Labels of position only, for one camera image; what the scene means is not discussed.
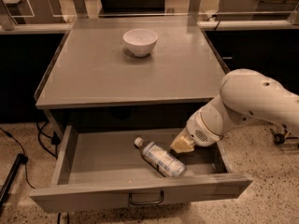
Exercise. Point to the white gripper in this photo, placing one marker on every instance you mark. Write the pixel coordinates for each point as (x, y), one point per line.
(198, 132)

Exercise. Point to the blue plastic water bottle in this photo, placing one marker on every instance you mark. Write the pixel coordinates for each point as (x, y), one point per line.
(161, 160)

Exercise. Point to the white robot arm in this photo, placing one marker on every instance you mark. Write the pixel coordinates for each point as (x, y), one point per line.
(244, 97)

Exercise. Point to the grey open drawer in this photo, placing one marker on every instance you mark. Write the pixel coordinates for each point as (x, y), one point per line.
(99, 170)

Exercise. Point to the grey counter cabinet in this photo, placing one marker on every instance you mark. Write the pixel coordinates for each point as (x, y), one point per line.
(93, 68)

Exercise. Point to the wheeled cart base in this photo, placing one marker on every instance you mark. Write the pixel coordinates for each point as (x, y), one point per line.
(280, 138)

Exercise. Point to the white ceramic bowl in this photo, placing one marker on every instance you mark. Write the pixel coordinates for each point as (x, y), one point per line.
(140, 42)

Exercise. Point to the dark chair back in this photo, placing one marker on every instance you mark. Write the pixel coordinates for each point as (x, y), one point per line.
(123, 8)

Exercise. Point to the black floor bar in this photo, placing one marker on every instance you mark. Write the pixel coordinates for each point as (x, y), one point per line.
(20, 159)

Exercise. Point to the metal drawer handle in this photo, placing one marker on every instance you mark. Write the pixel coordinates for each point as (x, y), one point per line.
(142, 199)

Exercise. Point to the black power cable cluster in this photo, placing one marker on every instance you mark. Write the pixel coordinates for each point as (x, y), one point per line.
(49, 142)

